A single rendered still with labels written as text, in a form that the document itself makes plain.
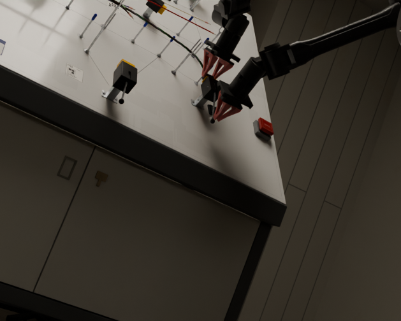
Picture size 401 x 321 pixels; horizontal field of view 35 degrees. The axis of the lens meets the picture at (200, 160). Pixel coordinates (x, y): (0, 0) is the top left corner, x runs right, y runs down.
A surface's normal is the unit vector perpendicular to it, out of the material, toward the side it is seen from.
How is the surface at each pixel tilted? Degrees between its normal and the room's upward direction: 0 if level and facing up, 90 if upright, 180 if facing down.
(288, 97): 90
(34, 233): 90
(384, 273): 90
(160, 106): 48
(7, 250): 90
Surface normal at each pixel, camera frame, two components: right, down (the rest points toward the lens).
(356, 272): -0.86, -0.40
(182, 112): 0.59, -0.59
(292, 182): 0.37, -0.02
